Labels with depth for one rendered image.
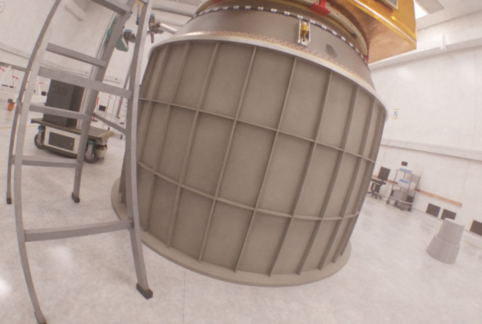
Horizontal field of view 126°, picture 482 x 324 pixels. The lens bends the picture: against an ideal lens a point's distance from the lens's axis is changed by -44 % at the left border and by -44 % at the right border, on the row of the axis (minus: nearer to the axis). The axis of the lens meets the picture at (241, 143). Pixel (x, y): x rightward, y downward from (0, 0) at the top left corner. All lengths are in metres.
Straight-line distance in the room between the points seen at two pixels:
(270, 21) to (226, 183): 0.90
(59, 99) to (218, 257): 2.23
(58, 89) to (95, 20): 9.61
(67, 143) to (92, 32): 9.65
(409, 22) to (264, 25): 1.27
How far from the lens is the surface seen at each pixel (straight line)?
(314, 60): 1.06
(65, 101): 2.61
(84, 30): 12.14
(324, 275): 1.47
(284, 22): 1.30
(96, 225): 0.79
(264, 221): 1.09
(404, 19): 2.01
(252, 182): 1.02
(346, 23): 1.67
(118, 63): 10.56
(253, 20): 1.29
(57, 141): 2.59
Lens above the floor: 0.73
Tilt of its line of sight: 3 degrees down
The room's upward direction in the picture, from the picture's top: 15 degrees clockwise
